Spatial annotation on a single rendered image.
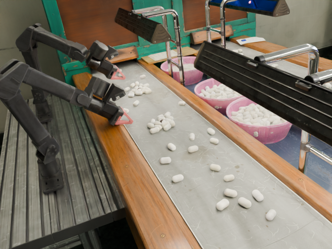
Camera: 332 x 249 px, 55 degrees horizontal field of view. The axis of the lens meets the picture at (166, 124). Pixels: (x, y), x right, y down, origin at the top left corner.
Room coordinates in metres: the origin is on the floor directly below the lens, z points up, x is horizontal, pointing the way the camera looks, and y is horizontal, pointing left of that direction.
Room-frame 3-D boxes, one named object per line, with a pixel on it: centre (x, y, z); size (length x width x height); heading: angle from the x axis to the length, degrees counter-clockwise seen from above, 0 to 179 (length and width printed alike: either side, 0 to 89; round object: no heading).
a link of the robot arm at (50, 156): (0.98, 0.44, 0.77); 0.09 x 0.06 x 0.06; 38
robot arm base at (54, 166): (0.97, 0.44, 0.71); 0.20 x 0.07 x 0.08; 18
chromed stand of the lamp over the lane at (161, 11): (1.53, -0.01, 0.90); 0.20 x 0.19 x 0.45; 18
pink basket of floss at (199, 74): (1.76, -0.15, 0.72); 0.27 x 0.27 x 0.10
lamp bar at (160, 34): (1.51, 0.07, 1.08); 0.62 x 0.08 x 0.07; 18
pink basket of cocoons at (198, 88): (1.34, -0.28, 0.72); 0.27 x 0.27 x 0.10
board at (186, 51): (1.96, -0.08, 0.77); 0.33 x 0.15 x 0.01; 108
